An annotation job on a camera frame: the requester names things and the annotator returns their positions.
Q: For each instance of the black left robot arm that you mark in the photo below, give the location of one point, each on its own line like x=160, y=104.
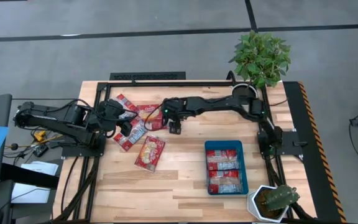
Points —
x=57, y=119

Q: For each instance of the cactus in white hexagonal pot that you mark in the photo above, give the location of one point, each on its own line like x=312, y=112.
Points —
x=275, y=202

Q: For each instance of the black flat bar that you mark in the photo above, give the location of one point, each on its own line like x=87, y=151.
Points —
x=30, y=176

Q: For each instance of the black aluminium table frame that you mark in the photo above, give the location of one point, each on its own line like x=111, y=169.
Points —
x=166, y=84

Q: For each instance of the yellow connector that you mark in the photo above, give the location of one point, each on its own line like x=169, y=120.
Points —
x=39, y=136

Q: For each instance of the black floor vent grille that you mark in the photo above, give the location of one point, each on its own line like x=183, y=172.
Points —
x=148, y=76

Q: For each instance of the green leafy plant white pot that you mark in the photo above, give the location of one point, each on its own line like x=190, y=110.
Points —
x=261, y=57

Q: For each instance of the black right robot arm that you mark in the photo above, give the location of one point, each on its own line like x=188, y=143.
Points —
x=222, y=105

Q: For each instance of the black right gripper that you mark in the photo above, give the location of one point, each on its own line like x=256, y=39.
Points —
x=172, y=110

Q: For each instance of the black frame clip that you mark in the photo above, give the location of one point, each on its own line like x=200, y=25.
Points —
x=133, y=81

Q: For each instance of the black mat with hazard stripe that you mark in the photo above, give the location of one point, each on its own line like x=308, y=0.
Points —
x=312, y=155

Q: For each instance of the small black box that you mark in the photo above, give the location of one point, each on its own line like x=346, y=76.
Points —
x=40, y=151

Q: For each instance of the red yellow popcorn bag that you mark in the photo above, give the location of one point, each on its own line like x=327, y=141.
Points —
x=152, y=116
x=149, y=154

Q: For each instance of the blue plastic basket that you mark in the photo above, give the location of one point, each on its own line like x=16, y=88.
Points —
x=241, y=168

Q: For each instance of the red clear popcorn bag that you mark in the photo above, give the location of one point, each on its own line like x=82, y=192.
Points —
x=126, y=101
x=132, y=137
x=222, y=159
x=225, y=182

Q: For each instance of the white paper sheets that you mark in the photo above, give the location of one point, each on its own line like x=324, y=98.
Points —
x=33, y=186

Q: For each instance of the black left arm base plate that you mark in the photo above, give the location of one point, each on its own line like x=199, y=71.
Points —
x=82, y=152

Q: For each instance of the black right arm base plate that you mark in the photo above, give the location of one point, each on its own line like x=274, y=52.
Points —
x=291, y=143

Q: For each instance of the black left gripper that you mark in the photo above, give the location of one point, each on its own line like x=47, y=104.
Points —
x=112, y=110

